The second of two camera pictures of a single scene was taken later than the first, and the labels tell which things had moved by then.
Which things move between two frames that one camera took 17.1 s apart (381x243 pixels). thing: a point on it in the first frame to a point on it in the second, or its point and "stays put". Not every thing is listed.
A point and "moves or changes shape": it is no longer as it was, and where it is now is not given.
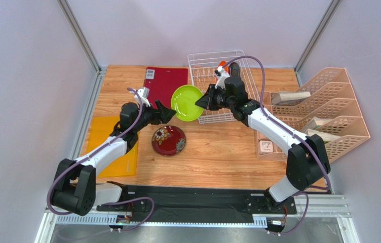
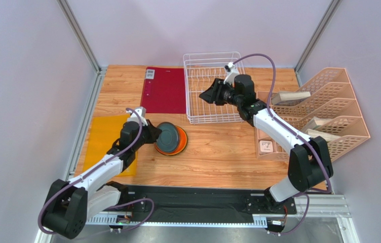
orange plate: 223,63 to 182,143
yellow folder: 101,128 stays put
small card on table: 265,147 stays put
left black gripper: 162,115 to 153,131
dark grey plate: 234,69 moves or changes shape
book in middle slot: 314,122 stays put
